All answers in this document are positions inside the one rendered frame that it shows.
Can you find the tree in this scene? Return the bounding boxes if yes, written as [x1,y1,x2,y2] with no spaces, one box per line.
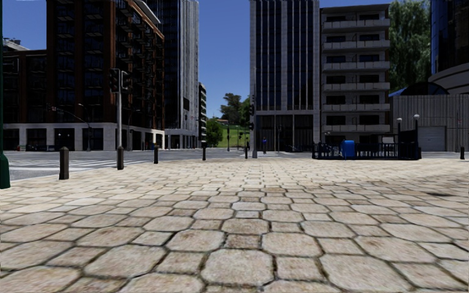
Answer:
[206,118,224,148]

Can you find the trees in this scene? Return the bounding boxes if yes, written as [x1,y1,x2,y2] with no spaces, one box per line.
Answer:
[388,0,432,94]
[219,92,252,127]

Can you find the dark glass office building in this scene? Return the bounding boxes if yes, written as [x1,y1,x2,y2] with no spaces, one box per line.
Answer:
[249,0,321,153]

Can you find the blue letter box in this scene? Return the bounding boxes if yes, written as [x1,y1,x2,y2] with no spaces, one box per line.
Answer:
[340,140,356,160]

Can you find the pale concrete balcony building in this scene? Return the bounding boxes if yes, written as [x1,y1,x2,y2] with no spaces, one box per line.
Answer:
[319,3,391,145]

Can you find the red brick building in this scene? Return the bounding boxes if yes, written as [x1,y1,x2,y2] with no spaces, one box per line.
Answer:
[2,0,166,152]

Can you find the dark stairway railing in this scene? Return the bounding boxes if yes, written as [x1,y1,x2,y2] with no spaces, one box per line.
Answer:
[311,114,423,161]

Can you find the grey corrugated building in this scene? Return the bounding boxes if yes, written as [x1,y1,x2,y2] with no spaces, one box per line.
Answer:
[388,81,469,153]

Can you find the green pole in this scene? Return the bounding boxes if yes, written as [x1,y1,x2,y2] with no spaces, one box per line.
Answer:
[0,0,11,190]

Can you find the blue glass tower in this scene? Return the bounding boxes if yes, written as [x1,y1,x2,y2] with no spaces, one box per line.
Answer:
[428,0,469,95]

